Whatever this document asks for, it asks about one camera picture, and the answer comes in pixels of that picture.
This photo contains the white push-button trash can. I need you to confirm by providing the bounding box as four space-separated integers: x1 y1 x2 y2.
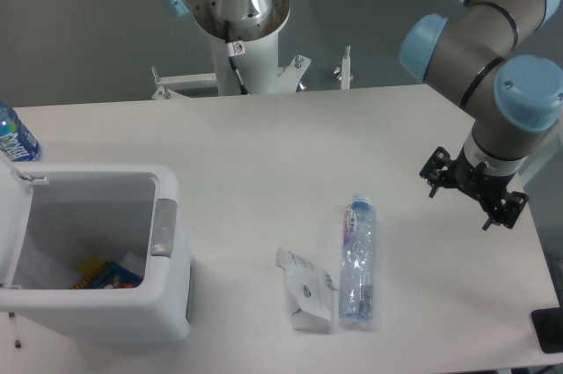
1 159 193 343

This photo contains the blue labelled water bottle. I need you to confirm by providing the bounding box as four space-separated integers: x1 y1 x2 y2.
1 102 41 162

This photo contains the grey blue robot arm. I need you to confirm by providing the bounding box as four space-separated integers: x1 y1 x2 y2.
161 0 562 228

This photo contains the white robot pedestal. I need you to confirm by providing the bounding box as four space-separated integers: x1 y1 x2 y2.
151 0 311 100

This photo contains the white bracket post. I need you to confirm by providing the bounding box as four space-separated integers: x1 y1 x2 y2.
333 45 354 90

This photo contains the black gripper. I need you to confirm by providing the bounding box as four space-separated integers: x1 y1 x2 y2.
419 146 529 231

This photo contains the clear empty plastic bottle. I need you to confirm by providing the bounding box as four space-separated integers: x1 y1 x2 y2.
339 194 377 326

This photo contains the black cable on pedestal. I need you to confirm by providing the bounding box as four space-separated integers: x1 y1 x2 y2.
223 18 252 96

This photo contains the colourful snack wrapper in can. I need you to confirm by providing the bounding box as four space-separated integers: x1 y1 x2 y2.
71 257 143 290

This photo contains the black device at table edge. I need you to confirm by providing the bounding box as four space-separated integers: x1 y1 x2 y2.
530 307 562 354

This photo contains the crumpled white paper package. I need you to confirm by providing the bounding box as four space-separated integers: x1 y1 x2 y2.
276 247 336 334

